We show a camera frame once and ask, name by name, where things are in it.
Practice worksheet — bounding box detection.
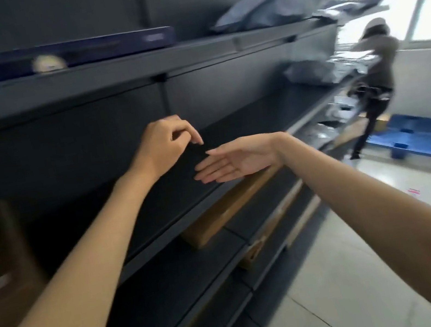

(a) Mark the person's right hand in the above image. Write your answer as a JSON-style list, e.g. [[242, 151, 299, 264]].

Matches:
[[188, 129, 296, 188]]

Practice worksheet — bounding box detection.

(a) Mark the person's left hand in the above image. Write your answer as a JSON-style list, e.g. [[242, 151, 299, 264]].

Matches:
[[128, 111, 209, 182]]

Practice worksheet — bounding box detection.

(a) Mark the person's left forearm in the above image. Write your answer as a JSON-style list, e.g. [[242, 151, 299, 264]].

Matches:
[[0, 155, 187, 327]]

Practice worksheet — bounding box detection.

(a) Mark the person's right forearm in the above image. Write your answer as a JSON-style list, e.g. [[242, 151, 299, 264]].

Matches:
[[273, 107, 431, 327]]

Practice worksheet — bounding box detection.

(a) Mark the dark grey metal shelving unit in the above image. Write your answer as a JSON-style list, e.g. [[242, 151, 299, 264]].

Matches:
[[0, 0, 411, 327]]

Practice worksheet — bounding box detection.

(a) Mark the long brown cardboard box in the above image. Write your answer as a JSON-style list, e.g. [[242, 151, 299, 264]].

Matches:
[[172, 165, 291, 252]]

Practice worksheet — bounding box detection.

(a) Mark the flat brown cardboard box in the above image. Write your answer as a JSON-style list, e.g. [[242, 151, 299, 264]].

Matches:
[[227, 179, 318, 272]]

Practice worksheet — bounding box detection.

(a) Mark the crumpled clear plastic package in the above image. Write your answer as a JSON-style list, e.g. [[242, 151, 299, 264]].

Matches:
[[304, 116, 348, 151]]

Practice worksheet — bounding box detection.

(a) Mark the large grey plastic mailer bag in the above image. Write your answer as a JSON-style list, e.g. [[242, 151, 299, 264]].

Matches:
[[206, 0, 335, 37]]

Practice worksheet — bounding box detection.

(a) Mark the flat dark blue box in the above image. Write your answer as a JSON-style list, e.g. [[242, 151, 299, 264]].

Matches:
[[0, 21, 179, 82]]

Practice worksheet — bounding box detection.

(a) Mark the blue plastic pallet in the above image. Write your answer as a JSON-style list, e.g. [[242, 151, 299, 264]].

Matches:
[[363, 108, 431, 189]]

